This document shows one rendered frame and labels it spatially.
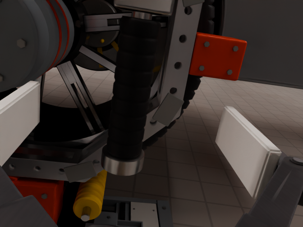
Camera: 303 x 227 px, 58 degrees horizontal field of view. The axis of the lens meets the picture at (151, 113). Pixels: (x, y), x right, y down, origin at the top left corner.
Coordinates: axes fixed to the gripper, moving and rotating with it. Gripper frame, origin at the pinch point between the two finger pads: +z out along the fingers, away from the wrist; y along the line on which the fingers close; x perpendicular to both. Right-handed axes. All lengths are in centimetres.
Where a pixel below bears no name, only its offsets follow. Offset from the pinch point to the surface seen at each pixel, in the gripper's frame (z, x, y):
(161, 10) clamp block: 6.5, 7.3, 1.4
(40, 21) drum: 16.4, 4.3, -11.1
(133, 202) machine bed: 89, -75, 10
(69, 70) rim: 38.9, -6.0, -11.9
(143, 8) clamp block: 6.5, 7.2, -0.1
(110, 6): 77, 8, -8
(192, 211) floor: 95, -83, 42
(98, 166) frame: 28.5, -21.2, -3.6
